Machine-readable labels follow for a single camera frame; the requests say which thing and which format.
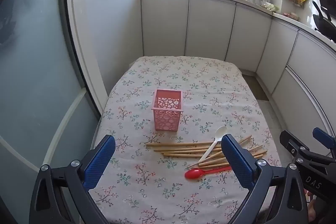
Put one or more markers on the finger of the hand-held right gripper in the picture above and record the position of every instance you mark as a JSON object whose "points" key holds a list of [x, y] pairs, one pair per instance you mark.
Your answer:
{"points": [[288, 141], [322, 136]]}

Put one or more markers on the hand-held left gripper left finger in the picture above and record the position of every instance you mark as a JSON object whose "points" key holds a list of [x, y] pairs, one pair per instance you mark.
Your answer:
{"points": [[101, 161]]}

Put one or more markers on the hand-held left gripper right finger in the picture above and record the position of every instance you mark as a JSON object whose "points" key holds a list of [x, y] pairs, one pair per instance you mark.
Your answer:
{"points": [[236, 161]]}

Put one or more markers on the white plastic spoon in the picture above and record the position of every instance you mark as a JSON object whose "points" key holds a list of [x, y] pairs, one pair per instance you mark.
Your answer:
{"points": [[220, 132]]}

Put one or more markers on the pile of wooden chopsticks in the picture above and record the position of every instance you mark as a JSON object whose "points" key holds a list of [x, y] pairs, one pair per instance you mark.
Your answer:
{"points": [[178, 144]]}

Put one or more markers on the pink perforated utensil holder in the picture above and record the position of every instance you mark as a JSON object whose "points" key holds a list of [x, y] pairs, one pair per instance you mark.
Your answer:
{"points": [[166, 119]]}

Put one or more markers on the person's right hand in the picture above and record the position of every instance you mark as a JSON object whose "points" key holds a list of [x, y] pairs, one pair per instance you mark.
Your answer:
{"points": [[310, 207]]}

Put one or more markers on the red plastic spoon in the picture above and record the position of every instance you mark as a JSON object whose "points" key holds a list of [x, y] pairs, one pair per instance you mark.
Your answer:
{"points": [[193, 174]]}

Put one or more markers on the floral tablecloth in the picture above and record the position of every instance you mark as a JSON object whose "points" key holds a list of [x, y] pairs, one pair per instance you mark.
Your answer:
{"points": [[183, 77]]}

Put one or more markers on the black wok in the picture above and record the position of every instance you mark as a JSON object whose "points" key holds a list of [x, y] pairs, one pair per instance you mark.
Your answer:
{"points": [[325, 22]]}

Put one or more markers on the frosted glass sliding door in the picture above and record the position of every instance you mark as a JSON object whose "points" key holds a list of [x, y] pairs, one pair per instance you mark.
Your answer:
{"points": [[34, 56]]}

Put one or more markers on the row of white kitchen cabinets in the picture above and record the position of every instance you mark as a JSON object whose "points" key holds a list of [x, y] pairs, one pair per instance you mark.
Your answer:
{"points": [[210, 27]]}

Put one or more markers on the bowl of green vegetables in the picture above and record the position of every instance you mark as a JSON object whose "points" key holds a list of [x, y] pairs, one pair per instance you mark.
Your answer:
{"points": [[269, 6]]}

